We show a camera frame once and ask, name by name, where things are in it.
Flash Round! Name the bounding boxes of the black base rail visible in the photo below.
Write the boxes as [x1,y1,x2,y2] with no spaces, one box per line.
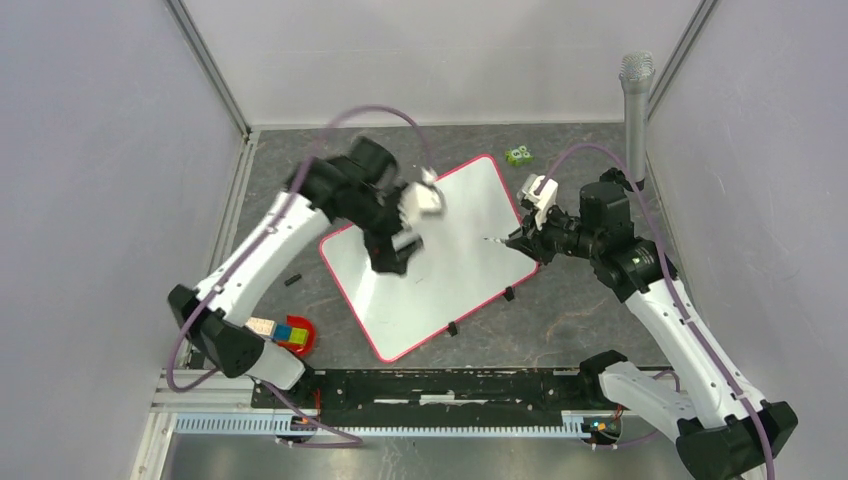
[287,368,617,427]

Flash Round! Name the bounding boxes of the cream lego brick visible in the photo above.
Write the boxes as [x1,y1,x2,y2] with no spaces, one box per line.
[245,317,278,339]

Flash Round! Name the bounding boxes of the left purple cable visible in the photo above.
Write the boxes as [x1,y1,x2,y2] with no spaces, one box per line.
[165,105,439,450]

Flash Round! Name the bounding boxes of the red bowl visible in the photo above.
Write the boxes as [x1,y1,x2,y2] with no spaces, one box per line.
[273,315,317,358]

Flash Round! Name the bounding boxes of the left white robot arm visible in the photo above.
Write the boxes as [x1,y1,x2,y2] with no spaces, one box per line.
[167,137,443,408]

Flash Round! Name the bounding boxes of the black marker cap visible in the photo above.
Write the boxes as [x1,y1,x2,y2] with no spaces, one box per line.
[284,274,302,287]

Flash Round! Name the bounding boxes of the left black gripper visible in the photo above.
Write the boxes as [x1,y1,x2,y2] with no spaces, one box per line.
[342,184,425,277]

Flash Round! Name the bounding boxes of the aluminium toothed rail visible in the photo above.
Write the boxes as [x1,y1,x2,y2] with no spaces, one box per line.
[173,408,624,439]

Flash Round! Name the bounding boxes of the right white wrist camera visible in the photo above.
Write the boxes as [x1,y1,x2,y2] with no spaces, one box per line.
[517,174,559,230]

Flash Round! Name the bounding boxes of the colourful block toy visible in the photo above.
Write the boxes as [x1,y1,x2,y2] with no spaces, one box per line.
[272,324,310,349]

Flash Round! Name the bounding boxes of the silver microphone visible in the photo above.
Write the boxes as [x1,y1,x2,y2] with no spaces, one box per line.
[619,50,655,190]

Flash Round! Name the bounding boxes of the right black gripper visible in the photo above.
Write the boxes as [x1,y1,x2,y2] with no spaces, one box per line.
[506,199,601,265]

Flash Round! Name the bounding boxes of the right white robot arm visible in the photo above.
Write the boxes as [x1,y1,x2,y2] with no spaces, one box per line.
[507,175,798,479]

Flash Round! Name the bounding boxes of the purple cable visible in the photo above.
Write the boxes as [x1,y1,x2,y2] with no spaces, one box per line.
[541,142,776,480]
[165,105,439,450]

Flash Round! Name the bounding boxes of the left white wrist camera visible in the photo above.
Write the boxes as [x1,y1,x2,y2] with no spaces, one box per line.
[398,168,446,230]

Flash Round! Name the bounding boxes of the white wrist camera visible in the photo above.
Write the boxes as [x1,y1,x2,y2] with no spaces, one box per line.
[517,174,559,230]
[398,168,446,230]

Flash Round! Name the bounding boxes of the green number dice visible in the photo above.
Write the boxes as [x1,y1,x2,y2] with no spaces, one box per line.
[505,145,535,166]

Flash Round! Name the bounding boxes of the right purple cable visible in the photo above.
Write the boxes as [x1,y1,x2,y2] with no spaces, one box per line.
[541,142,776,480]

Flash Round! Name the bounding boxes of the pink framed whiteboard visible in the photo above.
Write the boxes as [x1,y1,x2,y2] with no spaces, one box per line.
[319,155,539,363]

